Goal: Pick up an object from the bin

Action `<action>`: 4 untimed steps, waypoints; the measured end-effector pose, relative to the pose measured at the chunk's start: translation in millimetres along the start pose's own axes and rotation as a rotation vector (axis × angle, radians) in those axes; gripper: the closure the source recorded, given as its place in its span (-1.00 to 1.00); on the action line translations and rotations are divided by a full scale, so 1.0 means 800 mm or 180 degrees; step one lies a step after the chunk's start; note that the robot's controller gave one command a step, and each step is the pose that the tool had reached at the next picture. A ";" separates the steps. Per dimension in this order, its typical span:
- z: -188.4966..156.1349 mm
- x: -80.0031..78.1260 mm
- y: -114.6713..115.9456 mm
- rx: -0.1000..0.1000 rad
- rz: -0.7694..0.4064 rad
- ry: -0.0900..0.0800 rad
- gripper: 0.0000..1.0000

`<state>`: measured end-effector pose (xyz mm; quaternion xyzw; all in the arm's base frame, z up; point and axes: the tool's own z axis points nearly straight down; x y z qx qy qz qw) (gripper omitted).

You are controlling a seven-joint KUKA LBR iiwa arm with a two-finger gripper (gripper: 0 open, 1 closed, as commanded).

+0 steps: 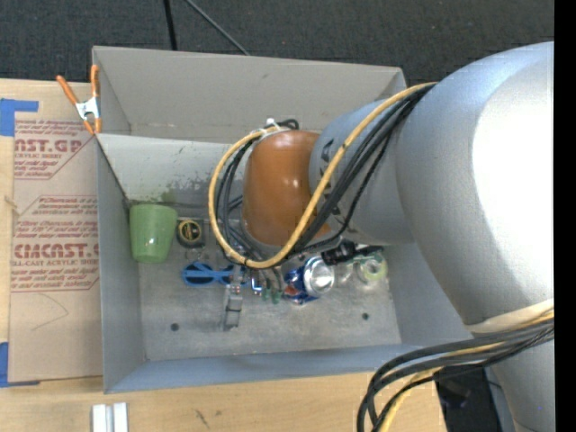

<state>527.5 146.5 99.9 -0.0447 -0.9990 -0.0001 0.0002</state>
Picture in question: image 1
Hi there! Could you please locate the grey metal bin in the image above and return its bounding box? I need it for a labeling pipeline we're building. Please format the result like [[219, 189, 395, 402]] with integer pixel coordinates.
[[91, 45, 474, 395]]

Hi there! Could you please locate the black and yellow tape measure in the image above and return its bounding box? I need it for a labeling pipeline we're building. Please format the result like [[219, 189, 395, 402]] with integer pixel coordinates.
[[175, 217, 206, 248]]

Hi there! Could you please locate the blue drink can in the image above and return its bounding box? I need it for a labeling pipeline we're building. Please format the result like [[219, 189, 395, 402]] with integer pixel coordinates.
[[282, 255, 337, 306]]

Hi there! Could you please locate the green plastic cup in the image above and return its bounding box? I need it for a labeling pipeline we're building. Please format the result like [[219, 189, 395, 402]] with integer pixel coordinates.
[[129, 202, 179, 265]]

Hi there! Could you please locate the pale green tape roll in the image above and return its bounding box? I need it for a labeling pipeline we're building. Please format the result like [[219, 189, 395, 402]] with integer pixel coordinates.
[[357, 252, 389, 284]]

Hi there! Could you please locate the brown cardboard board, red print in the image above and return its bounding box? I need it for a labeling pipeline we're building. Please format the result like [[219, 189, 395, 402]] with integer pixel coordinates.
[[0, 77, 105, 387]]

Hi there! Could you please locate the black cylinder on white bracket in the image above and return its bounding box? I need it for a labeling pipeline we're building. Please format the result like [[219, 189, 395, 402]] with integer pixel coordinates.
[[320, 240, 378, 267]]

